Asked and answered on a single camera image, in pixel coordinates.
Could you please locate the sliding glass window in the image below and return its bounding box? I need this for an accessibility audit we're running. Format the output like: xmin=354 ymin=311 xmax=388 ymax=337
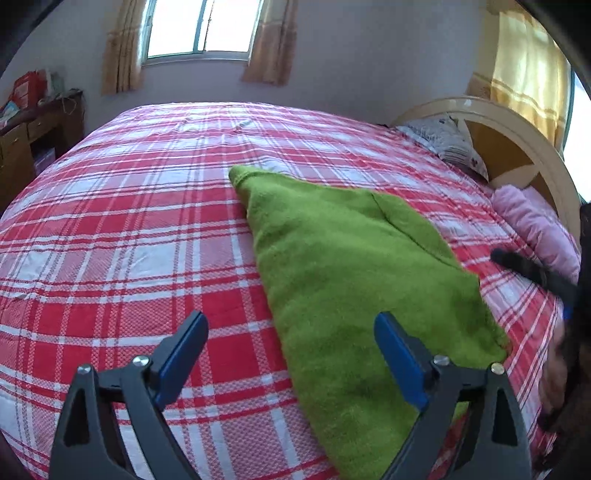
xmin=141 ymin=0 xmax=264 ymax=68

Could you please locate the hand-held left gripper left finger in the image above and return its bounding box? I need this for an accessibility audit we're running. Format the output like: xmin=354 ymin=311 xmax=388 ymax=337
xmin=48 ymin=310 xmax=209 ymax=480

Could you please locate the pink pillow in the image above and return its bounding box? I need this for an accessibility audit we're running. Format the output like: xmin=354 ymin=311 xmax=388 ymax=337
xmin=492 ymin=185 xmax=581 ymax=284

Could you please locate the green towel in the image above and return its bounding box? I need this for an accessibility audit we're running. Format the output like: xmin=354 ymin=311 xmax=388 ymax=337
xmin=228 ymin=165 xmax=511 ymax=480

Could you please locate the beige patterned curtain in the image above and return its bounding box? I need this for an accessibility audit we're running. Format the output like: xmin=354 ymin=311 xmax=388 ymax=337
xmin=241 ymin=0 xmax=298 ymax=87
xmin=100 ymin=0 xmax=151 ymax=97

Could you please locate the red plaid bed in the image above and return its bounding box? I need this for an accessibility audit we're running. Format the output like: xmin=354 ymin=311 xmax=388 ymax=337
xmin=0 ymin=102 xmax=583 ymax=480

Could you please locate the cream wooden headboard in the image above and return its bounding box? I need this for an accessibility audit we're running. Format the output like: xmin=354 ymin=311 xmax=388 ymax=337
xmin=392 ymin=96 xmax=581 ymax=232

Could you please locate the person's right hand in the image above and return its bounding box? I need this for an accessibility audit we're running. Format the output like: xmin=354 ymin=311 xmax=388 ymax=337
xmin=539 ymin=316 xmax=575 ymax=416

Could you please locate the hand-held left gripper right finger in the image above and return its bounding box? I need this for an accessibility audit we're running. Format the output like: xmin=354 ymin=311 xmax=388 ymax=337
xmin=374 ymin=311 xmax=534 ymax=480

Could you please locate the wooden desk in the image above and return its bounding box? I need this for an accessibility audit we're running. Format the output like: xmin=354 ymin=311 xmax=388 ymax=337
xmin=0 ymin=90 xmax=86 ymax=215

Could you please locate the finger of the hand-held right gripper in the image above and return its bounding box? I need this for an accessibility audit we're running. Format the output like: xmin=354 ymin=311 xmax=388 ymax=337
xmin=491 ymin=248 xmax=580 ymax=308

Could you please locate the red box on desk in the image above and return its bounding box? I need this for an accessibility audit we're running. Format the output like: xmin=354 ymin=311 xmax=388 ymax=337
xmin=10 ymin=69 xmax=51 ymax=109

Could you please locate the yellow striped curtain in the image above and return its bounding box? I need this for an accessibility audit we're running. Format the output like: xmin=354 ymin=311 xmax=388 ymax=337
xmin=466 ymin=9 xmax=573 ymax=153

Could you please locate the grey patterned pillow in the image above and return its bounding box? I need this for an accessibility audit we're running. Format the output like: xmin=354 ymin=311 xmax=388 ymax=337
xmin=397 ymin=114 xmax=489 ymax=181

